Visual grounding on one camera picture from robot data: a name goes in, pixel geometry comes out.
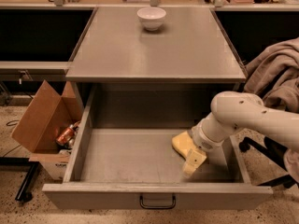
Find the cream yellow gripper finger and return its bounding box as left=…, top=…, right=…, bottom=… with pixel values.
left=182, top=162, right=196, bottom=176

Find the yellow wavy sponge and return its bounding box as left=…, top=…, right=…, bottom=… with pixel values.
left=172, top=131, right=197, bottom=160

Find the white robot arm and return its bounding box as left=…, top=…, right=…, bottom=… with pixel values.
left=178, top=91, right=299, bottom=179

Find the grey open top drawer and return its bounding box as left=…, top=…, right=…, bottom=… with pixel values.
left=43, top=84, right=272, bottom=210

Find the grey cabinet counter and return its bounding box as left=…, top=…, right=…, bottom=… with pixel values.
left=65, top=6, right=247, bottom=110

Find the black office chair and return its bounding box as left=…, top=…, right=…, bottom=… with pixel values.
left=239, top=137, right=299, bottom=189

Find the beige cloth on chair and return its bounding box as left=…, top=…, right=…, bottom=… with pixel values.
left=243, top=38, right=299, bottom=114

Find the red soda can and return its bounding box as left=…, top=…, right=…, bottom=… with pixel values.
left=55, top=124, right=76, bottom=147

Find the white ceramic bowl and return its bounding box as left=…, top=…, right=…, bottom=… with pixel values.
left=137, top=7, right=166, bottom=31

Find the brown cardboard box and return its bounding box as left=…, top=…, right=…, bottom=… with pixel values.
left=11, top=80, right=83, bottom=180

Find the black table leg base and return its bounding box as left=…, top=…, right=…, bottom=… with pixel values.
left=0, top=157, right=39, bottom=203

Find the black drawer handle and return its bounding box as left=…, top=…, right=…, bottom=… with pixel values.
left=139, top=195, right=177, bottom=210

